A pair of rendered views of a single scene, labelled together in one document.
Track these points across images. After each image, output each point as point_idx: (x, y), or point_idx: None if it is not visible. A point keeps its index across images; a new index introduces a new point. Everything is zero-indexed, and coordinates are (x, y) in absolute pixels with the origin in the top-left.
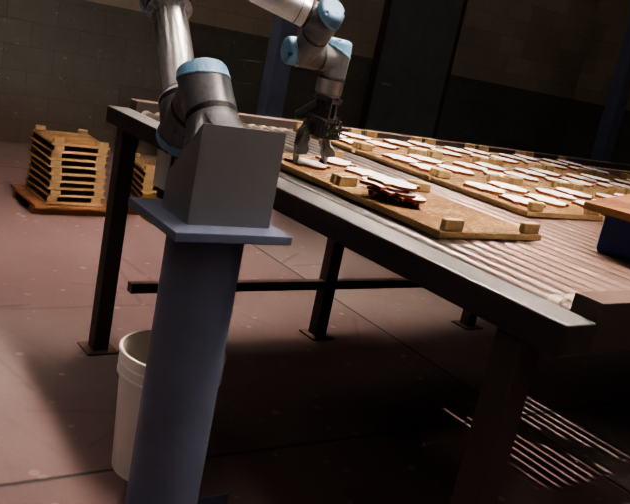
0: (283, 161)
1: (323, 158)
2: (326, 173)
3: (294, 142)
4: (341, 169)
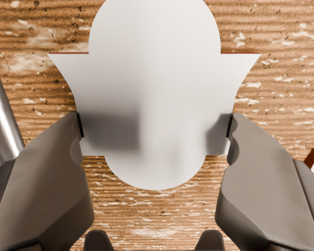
0: (36, 82)
1: (230, 141)
2: (145, 216)
3: (5, 165)
4: (300, 139)
